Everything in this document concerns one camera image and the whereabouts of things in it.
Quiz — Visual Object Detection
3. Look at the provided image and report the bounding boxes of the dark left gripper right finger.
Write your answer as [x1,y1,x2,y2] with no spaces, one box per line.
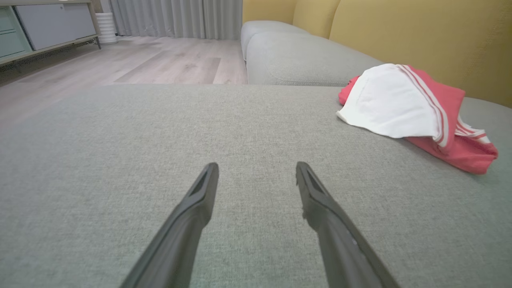
[295,161,400,288]

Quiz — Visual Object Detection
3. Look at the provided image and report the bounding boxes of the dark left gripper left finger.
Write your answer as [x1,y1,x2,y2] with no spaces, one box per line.
[120,162,220,288]

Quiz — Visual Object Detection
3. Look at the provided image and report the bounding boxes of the red shirt white sleeves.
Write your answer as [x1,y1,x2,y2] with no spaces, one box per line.
[336,63,499,175]

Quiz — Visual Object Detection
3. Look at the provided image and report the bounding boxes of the large grey sofa chaise seat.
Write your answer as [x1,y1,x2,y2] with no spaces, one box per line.
[0,83,512,288]

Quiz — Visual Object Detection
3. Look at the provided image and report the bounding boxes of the grey sofa seat cushion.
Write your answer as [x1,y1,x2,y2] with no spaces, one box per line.
[240,20,310,60]
[246,31,384,86]

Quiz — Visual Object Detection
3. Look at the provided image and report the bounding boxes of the grey pleated curtain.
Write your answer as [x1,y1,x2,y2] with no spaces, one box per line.
[109,0,243,40]

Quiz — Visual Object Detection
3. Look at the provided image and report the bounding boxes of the white ribbed cylinder appliance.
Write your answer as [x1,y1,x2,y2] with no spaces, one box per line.
[95,12,118,44]

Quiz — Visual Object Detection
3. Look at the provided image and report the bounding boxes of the wide yellow sofa back cushion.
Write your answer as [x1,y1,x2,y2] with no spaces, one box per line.
[329,0,512,108]

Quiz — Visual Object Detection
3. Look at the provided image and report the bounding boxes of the narrow yellow sofa back cushion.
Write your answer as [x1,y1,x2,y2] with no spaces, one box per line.
[292,0,341,39]
[242,0,298,24]

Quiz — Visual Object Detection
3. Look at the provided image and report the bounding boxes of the wooden cabinet grey doors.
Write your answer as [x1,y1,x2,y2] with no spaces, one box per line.
[0,0,101,66]

